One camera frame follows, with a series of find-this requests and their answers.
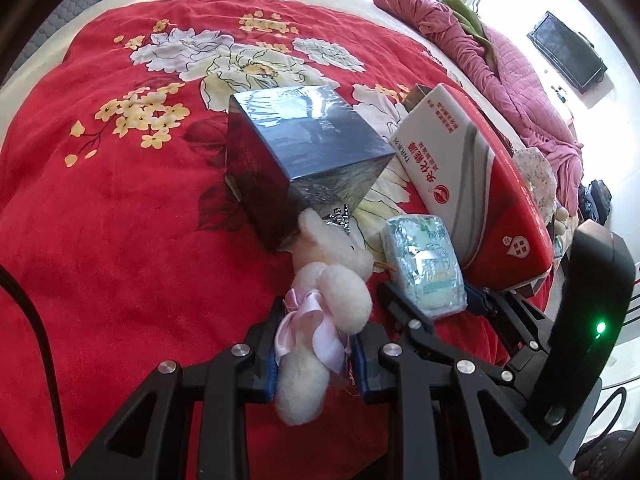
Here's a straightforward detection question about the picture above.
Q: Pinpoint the red floral blanket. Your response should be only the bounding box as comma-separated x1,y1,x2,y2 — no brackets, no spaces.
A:
0,0,556,480

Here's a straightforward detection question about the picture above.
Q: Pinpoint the black television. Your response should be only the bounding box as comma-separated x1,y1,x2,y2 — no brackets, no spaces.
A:
527,11,608,94

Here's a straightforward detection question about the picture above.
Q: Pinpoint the pink framed box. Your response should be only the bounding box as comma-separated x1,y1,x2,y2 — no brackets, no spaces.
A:
405,84,563,297

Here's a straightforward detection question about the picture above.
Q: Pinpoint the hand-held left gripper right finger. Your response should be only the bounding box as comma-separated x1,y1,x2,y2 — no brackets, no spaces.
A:
350,324,576,480

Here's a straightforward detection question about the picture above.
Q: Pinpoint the pink quilt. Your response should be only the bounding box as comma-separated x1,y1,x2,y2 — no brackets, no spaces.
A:
374,0,585,221

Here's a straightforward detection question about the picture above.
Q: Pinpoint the grey quilted headboard cover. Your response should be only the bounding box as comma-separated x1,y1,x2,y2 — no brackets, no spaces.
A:
7,0,126,81

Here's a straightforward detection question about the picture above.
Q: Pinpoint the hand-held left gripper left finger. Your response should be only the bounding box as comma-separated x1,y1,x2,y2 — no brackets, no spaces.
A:
65,295,296,480

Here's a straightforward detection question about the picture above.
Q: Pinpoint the black cable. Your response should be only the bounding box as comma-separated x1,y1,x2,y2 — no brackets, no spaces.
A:
575,385,631,461
0,262,71,466

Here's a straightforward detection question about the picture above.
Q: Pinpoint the red tissue pack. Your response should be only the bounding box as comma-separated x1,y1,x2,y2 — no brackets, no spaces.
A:
387,84,553,291

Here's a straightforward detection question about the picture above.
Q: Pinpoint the dark blue bag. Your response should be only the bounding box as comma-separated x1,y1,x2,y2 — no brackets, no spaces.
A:
577,178,613,226

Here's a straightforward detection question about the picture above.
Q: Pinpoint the green cloth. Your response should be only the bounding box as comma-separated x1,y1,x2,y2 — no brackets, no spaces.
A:
436,0,488,48

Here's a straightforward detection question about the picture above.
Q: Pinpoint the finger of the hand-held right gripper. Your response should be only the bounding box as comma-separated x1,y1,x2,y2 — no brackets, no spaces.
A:
465,282,551,362
377,280,517,387

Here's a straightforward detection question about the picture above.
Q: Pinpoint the white plush bear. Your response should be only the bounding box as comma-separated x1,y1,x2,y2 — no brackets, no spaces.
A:
274,208,375,427

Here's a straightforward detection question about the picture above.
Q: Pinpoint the pale blue tissue packet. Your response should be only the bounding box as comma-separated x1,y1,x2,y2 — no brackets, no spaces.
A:
384,214,468,319

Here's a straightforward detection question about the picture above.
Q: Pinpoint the dark cube box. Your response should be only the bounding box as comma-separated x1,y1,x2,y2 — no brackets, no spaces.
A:
226,86,396,254

